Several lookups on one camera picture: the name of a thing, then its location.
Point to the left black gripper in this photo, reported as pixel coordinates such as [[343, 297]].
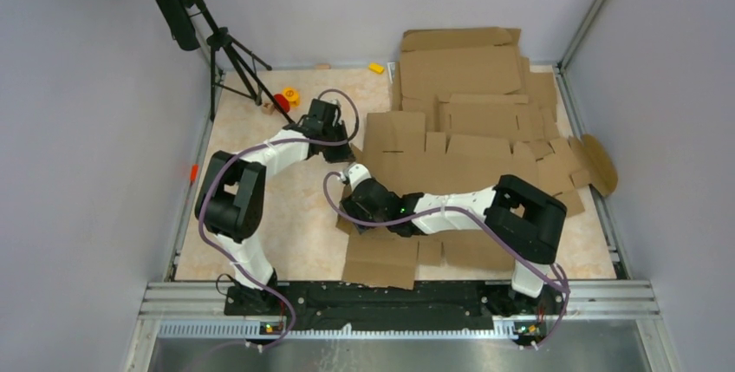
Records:
[[344, 154]]

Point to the yellow block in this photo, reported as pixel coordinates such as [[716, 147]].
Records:
[[376, 68]]

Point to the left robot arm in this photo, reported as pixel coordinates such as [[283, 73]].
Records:
[[231, 198]]

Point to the yellow round toy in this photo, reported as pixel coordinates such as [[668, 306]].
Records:
[[292, 96]]

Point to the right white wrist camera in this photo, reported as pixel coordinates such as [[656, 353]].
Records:
[[354, 174]]

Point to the cardboard box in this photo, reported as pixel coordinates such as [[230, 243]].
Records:
[[405, 158]]

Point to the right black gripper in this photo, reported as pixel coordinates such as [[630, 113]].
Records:
[[355, 210]]

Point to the small wooden block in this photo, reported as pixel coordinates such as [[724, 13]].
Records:
[[268, 108]]

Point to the small printed card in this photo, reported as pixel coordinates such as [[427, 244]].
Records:
[[391, 68]]

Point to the red round toy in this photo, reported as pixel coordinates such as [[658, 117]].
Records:
[[282, 102]]

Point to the black camera tripod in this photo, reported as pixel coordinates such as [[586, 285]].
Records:
[[179, 14]]

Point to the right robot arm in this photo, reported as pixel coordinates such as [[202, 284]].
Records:
[[522, 219]]

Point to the orange clip on frame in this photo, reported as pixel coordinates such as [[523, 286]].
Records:
[[193, 173]]

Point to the stack of cardboard blanks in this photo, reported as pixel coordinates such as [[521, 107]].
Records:
[[475, 82]]

